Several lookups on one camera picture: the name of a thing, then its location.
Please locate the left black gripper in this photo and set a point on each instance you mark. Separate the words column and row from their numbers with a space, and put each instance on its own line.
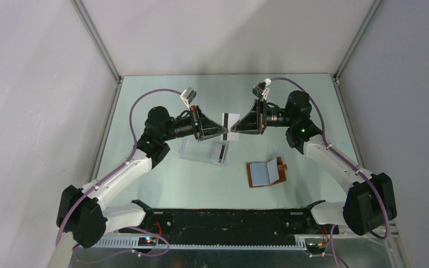
column 209, row 128

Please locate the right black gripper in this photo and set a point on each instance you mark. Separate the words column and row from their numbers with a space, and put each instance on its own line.
column 249, row 124

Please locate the card with black stripe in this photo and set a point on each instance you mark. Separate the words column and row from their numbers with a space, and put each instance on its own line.
column 228, row 121

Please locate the clear plastic card box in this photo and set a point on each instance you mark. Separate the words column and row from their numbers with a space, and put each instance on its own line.
column 199, row 151

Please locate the brown leather card holder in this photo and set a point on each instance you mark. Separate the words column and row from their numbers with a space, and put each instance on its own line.
column 261, row 174

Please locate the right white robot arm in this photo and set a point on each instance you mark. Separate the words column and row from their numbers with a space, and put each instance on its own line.
column 370, row 201

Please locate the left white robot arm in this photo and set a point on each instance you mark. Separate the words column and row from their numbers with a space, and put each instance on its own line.
column 114, row 185

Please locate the left circuit board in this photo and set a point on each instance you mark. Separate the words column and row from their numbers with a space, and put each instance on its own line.
column 147, row 241

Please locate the circuit board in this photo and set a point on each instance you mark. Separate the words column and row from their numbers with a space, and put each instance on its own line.
column 317, row 245
column 147, row 241

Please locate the right circuit board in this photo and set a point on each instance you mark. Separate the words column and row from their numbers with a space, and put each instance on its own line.
column 317, row 245

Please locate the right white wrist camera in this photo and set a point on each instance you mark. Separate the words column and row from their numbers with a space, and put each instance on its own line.
column 262, row 90

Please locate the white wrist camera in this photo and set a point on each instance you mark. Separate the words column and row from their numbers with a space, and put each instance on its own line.
column 188, row 96
column 262, row 90

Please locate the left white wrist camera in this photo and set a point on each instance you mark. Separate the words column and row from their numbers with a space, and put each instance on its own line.
column 188, row 96

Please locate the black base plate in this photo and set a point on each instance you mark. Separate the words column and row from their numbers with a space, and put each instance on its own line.
column 232, row 227

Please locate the aluminium frame rail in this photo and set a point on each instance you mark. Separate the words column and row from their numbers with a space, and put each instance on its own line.
column 225, row 228

